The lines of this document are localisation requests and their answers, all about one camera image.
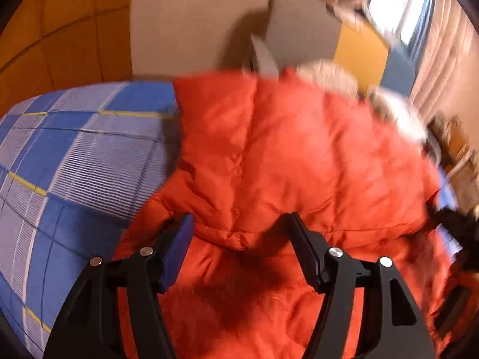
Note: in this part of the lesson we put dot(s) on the orange puffer jacket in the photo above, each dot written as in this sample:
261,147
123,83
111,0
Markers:
299,149

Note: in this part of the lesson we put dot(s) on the grey cushion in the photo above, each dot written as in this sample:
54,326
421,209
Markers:
299,30

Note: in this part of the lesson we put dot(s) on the blue plaid bed sheet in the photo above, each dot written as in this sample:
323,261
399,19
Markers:
75,164

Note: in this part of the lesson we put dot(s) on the window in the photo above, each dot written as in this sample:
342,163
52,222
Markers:
396,3

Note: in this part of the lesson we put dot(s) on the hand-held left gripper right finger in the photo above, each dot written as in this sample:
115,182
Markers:
307,248

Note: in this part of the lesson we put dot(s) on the blue cushion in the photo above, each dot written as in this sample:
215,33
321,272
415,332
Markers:
398,73

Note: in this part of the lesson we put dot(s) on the yellow cushion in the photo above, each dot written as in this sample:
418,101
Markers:
361,52

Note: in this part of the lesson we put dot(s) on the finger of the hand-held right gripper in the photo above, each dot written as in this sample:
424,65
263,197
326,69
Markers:
454,226

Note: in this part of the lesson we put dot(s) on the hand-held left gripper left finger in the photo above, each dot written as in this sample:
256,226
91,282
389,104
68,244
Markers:
179,248

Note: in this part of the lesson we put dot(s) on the cluttered wooden shelf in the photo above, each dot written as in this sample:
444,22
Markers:
458,157

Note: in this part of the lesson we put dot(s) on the wooden wardrobe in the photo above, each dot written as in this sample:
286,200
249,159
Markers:
63,33

